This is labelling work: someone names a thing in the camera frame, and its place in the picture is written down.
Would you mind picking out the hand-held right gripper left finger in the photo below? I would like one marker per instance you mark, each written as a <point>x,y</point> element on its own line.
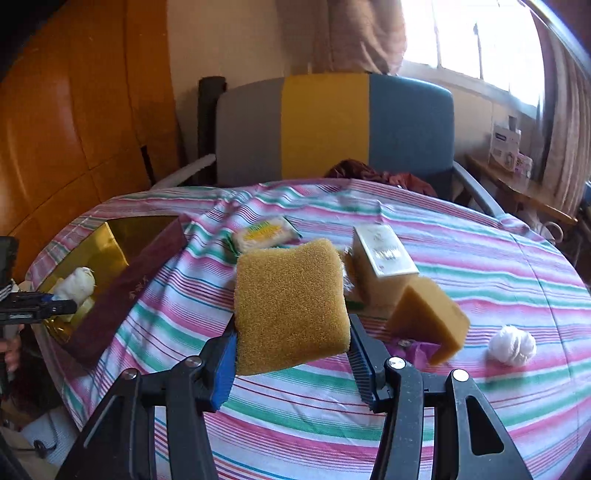
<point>222,369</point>

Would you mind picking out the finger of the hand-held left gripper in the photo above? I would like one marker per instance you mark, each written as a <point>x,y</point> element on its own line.
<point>41,310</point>

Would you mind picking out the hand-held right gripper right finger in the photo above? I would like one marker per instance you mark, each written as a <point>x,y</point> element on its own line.
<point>364,371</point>

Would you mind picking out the white tissue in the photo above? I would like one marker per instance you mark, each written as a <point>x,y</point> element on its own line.
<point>76,284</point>
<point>512,346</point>

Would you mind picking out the wedge yellow sponge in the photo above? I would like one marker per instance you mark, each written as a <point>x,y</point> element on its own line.
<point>429,314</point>

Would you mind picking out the square yellow sponge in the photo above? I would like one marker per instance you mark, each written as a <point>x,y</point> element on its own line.
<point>291,304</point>

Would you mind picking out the yellow cardboard box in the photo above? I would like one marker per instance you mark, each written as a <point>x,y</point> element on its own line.
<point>115,240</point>

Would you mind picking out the yellow green snack packet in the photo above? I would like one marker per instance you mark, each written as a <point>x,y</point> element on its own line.
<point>265,234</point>

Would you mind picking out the person's left hand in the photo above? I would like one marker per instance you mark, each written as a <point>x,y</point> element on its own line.
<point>12,355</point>

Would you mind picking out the purple crumpled wrapper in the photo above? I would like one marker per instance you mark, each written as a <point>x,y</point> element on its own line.
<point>415,353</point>

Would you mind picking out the cream and silver carton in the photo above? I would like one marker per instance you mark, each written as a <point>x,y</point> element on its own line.
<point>381,272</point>

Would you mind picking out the striped tablecloth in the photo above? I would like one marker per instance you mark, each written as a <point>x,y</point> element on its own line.
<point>461,258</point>

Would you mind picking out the wooden wardrobe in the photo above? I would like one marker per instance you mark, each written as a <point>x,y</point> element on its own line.
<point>69,115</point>

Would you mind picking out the dark red cloth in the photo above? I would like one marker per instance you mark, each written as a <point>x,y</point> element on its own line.
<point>378,177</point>

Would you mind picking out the wooden side table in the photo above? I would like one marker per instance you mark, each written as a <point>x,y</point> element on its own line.
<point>517,189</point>

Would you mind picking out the grey yellow blue armchair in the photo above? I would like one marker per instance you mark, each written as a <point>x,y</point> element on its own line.
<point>323,124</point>

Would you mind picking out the pink packet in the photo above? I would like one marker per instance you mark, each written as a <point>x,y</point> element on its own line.
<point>525,166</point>

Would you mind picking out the white printed box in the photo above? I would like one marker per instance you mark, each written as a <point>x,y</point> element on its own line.
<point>504,147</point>

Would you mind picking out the pink patterned curtain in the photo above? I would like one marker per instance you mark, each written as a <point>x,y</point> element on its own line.
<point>565,115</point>

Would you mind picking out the brown patterned curtain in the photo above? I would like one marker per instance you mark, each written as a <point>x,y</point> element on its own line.
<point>351,32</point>

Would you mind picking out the window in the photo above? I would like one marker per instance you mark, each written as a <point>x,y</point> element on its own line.
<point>471,41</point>

